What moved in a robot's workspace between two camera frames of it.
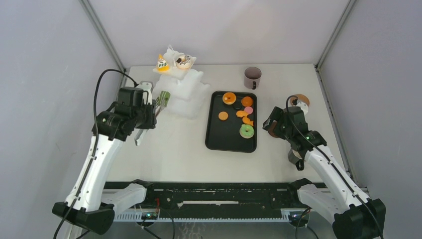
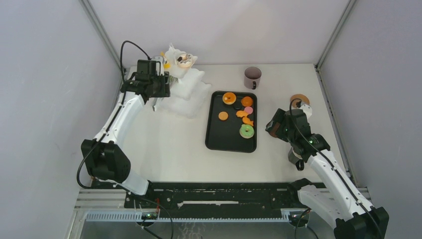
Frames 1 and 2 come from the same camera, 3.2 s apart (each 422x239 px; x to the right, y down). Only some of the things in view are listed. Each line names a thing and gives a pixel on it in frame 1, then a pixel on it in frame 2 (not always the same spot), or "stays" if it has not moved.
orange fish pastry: (242, 113) stays
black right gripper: (275, 115) stays
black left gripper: (150, 123) to (164, 91)
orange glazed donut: (229, 98) stays
